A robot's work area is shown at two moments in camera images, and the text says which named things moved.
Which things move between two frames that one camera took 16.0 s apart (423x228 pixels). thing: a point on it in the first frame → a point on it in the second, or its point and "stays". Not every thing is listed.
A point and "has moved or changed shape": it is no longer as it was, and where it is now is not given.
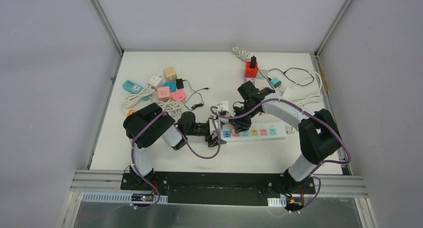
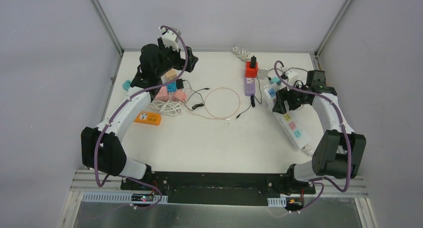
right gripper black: [240, 125] → [282, 95]
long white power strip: [260, 131] has moved or changed shape
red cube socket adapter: [251, 72] stays
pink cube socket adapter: [179, 96] stays
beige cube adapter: [170, 75] stays
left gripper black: [212, 133] → [180, 59]
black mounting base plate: [217, 188] stays
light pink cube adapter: [164, 94] stays
